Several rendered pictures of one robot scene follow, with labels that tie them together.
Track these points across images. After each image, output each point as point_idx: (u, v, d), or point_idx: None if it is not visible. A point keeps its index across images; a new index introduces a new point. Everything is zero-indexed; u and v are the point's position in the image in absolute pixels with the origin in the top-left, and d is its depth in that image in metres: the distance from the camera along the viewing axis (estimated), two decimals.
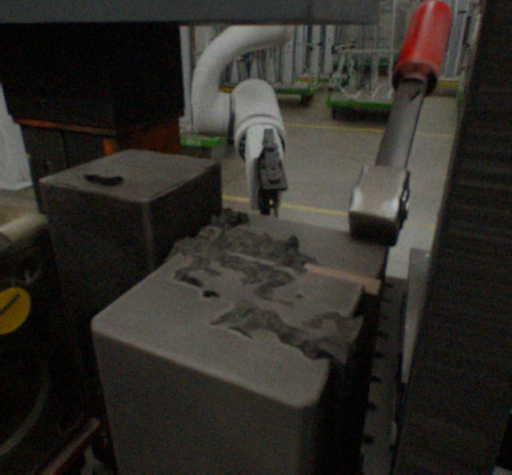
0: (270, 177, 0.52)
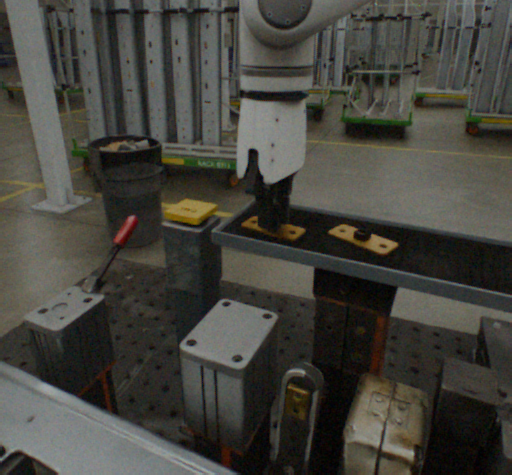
0: (261, 221, 0.55)
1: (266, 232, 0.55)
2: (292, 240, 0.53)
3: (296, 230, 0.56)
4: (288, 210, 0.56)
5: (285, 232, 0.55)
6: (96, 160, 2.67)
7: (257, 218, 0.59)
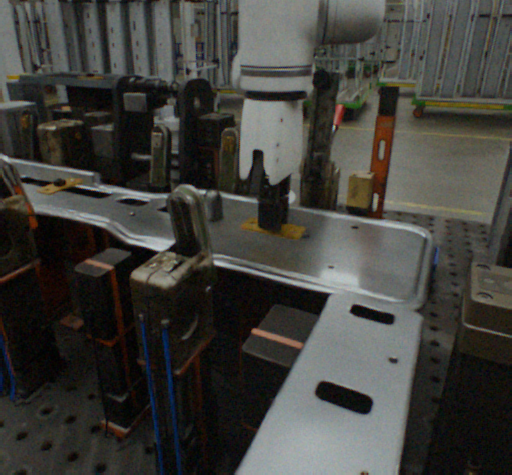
0: (263, 222, 0.54)
1: (268, 232, 0.55)
2: (295, 239, 0.54)
3: (296, 228, 0.56)
4: (288, 209, 0.56)
5: (286, 231, 0.55)
6: (49, 119, 3.25)
7: (255, 219, 0.59)
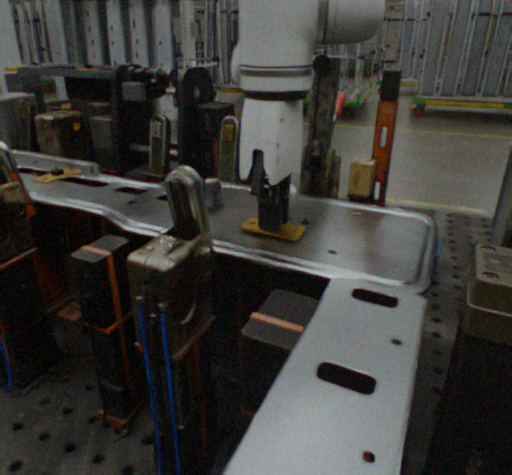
0: (263, 222, 0.54)
1: (268, 232, 0.55)
2: (295, 239, 0.54)
3: (296, 228, 0.56)
4: (288, 209, 0.56)
5: (286, 231, 0.55)
6: None
7: (255, 219, 0.59)
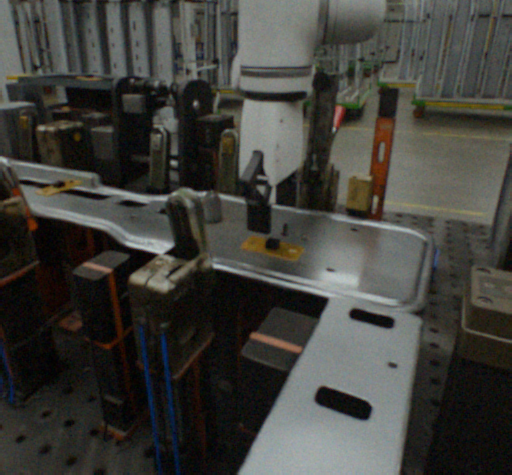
0: (251, 225, 0.51)
1: (267, 252, 0.56)
2: (294, 260, 0.55)
3: (295, 248, 0.57)
4: (296, 193, 0.58)
5: (285, 251, 0.56)
6: (49, 119, 3.24)
7: (255, 238, 0.60)
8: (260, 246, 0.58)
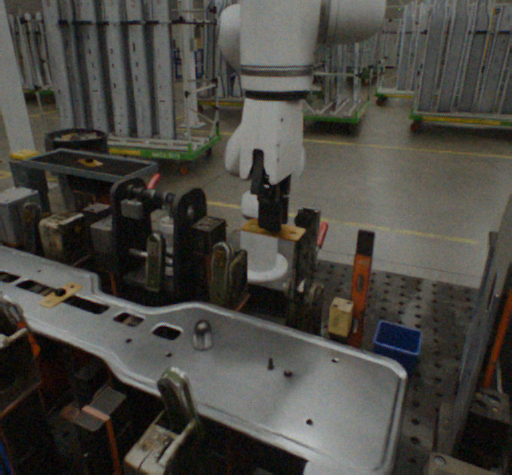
0: (263, 222, 0.54)
1: (267, 234, 0.55)
2: (295, 241, 0.54)
3: (296, 230, 0.56)
4: (288, 209, 0.56)
5: (286, 233, 0.55)
6: (50, 148, 3.30)
7: (255, 221, 0.59)
8: (260, 228, 0.57)
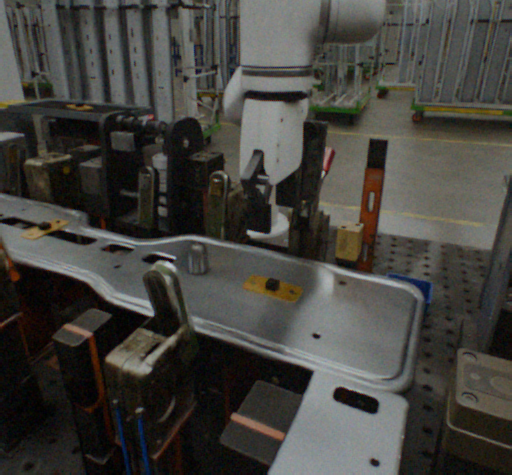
0: (251, 224, 0.51)
1: (268, 294, 0.59)
2: (293, 302, 0.57)
3: (294, 289, 0.60)
4: (296, 194, 0.58)
5: (285, 292, 0.59)
6: (46, 129, 3.23)
7: (256, 277, 0.63)
8: (261, 286, 0.60)
